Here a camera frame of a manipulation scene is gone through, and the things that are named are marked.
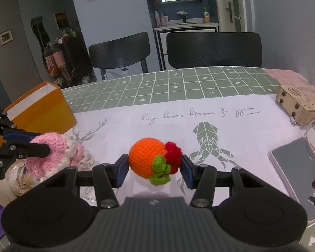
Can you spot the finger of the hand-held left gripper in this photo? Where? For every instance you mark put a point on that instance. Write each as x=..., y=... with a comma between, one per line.
x=21, y=137
x=34, y=151

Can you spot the tall pale pink bottle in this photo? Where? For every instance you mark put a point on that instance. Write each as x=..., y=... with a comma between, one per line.
x=156, y=18

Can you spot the grey tablet pad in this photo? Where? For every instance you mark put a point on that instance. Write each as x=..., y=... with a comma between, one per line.
x=291, y=162

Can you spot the hanging pink storage bags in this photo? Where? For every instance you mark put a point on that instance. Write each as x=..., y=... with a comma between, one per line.
x=55, y=63

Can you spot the white glass panel door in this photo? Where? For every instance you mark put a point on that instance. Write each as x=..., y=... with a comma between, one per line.
x=236, y=5

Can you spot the pink white knitted hat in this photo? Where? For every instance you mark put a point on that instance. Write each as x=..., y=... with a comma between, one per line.
x=57, y=147

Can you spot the crochet orange with red berries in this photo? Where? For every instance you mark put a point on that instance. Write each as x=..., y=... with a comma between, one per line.
x=144, y=160

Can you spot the printed white table mat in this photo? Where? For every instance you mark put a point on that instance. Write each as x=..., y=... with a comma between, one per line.
x=160, y=126

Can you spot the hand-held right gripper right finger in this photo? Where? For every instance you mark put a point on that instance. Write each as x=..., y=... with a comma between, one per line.
x=186, y=174

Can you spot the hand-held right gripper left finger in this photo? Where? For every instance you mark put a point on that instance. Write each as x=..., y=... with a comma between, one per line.
x=122, y=170

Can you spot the small framed picture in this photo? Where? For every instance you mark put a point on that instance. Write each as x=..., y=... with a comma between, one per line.
x=5, y=37

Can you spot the black chair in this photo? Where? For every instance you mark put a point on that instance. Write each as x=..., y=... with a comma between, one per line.
x=120, y=50
x=212, y=50

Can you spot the orange bottle green cap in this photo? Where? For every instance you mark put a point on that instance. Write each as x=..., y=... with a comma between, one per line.
x=206, y=15

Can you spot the white shopping bag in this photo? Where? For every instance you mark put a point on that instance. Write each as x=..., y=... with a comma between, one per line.
x=115, y=74

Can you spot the black tall cabinet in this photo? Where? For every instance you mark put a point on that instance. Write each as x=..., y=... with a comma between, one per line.
x=78, y=55

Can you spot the wooden box with holes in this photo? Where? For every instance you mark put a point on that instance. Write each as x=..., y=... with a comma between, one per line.
x=296, y=105

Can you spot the curved wall mirror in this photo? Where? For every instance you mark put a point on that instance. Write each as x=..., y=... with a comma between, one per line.
x=39, y=34

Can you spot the black faucet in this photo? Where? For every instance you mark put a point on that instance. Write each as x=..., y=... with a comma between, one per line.
x=183, y=18

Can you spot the orange storage box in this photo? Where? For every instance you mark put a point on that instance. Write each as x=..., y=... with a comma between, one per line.
x=47, y=110

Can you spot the white sink cabinet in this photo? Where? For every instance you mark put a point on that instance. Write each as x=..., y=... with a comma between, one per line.
x=162, y=44

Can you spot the dark orange wall picture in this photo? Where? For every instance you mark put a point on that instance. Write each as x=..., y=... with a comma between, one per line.
x=60, y=21

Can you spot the short pink bottle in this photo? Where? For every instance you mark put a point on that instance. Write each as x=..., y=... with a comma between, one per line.
x=164, y=20

